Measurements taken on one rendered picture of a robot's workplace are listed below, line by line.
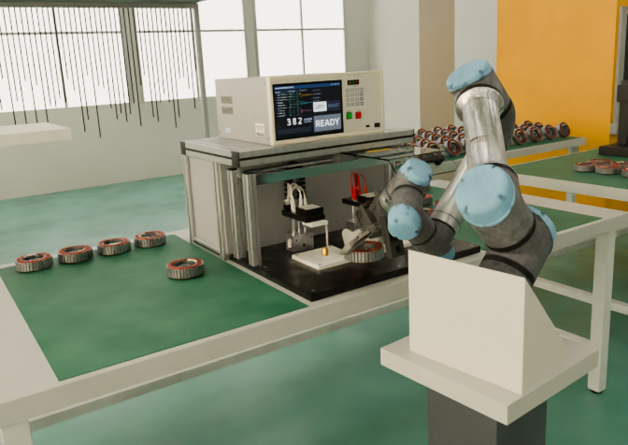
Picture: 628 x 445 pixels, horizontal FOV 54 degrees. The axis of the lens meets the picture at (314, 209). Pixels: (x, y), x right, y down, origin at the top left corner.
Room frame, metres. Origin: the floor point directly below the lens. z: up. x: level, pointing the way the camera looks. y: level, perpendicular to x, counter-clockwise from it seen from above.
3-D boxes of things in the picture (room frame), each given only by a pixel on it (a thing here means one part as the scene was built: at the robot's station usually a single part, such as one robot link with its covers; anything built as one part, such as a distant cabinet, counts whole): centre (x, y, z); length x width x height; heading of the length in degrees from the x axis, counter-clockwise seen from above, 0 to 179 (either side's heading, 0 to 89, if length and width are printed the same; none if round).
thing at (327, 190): (2.08, 0.01, 0.92); 0.66 x 0.01 x 0.30; 123
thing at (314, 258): (1.80, -0.03, 0.78); 0.15 x 0.15 x 0.01; 33
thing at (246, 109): (2.15, 0.04, 1.22); 0.44 x 0.39 x 0.20; 123
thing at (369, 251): (1.63, -0.13, 0.84); 0.11 x 0.11 x 0.04
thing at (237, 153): (2.14, 0.05, 1.09); 0.68 x 0.44 x 0.05; 123
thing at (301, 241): (1.93, 0.05, 0.80); 0.07 x 0.05 x 0.06; 123
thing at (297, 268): (1.88, -0.12, 0.76); 0.64 x 0.47 x 0.02; 123
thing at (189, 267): (1.79, 0.40, 0.77); 0.11 x 0.11 x 0.04
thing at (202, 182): (2.03, 0.36, 0.91); 0.28 x 0.03 x 0.32; 33
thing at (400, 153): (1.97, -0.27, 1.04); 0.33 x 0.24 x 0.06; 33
